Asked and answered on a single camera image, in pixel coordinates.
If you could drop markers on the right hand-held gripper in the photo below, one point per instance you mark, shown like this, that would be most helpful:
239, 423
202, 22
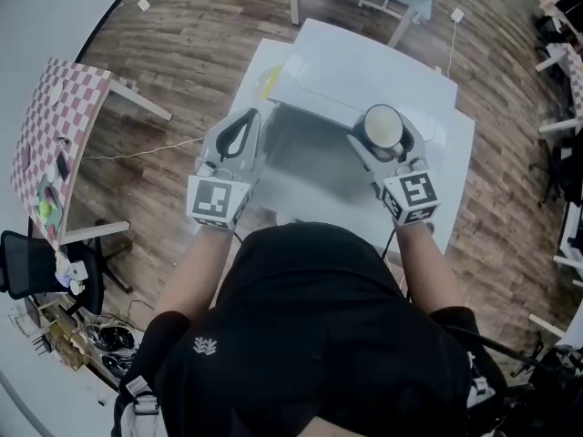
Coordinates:
412, 194

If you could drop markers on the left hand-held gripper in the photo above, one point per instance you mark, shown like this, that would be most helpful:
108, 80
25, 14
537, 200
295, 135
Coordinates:
214, 198

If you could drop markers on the person's left forearm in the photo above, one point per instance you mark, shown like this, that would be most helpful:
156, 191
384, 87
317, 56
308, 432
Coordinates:
196, 271

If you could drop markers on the person's right forearm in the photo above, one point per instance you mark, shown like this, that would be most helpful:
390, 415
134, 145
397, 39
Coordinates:
428, 267

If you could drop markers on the clear bowl with yellow contents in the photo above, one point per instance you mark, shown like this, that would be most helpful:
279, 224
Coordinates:
269, 82

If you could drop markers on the white power adapter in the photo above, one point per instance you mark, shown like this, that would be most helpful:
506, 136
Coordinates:
457, 15
144, 5

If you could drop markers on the black folding chair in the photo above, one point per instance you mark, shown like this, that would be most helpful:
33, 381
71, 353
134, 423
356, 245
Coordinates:
562, 166

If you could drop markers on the black phone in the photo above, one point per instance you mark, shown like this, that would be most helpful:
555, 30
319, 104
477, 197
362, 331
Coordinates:
64, 167

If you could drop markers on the pink checkered table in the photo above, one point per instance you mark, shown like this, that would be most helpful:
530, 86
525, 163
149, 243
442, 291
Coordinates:
50, 130

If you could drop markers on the checkered table with white legs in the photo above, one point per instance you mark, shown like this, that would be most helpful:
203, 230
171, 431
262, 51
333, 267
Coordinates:
575, 84

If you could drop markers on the person's black shirt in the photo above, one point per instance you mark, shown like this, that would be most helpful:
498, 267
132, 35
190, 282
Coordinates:
309, 335

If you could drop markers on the green ball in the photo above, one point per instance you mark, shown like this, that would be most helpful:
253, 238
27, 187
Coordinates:
45, 208

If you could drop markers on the cluster of white dishes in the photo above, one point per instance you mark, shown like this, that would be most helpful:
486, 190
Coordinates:
72, 275

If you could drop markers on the black device in plastic bag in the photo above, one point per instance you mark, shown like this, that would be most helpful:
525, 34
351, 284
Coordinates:
117, 366
109, 338

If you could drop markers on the black office chair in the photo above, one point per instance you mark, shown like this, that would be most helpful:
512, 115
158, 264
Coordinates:
27, 262

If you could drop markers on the cardboard box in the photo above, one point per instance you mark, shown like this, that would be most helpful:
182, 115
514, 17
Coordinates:
59, 335

